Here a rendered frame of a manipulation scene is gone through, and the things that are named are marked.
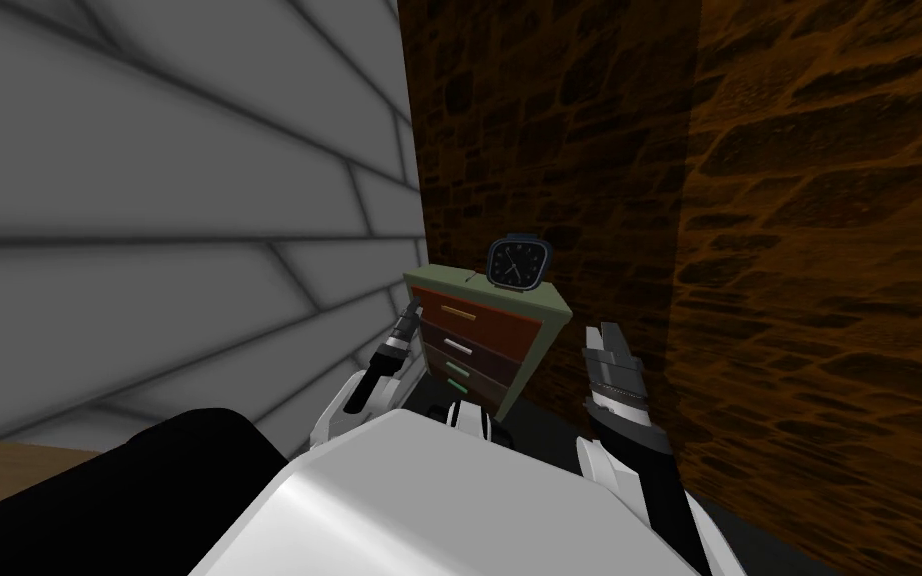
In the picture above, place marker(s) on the red-brown drawer front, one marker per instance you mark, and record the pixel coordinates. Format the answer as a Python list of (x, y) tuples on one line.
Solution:
[(501, 326)]

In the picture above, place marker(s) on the green chest of drawers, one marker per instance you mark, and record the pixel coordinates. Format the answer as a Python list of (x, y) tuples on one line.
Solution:
[(553, 316)]

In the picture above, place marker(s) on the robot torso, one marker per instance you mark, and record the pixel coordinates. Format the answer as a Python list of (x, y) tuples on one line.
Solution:
[(429, 512)]

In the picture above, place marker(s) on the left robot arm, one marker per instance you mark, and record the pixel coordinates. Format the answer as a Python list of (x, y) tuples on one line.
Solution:
[(109, 496)]

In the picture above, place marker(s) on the black square clock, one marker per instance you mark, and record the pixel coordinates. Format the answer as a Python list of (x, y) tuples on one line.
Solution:
[(518, 262)]

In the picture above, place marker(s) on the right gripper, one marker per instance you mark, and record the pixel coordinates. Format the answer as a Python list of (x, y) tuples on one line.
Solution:
[(614, 372)]

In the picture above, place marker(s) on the dark brown drawer front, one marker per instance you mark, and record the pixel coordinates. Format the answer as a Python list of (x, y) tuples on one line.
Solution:
[(493, 362)]

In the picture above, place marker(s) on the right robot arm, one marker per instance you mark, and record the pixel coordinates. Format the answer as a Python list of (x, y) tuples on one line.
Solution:
[(646, 472)]

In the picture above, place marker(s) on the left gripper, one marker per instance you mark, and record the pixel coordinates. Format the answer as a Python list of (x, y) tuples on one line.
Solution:
[(407, 324)]

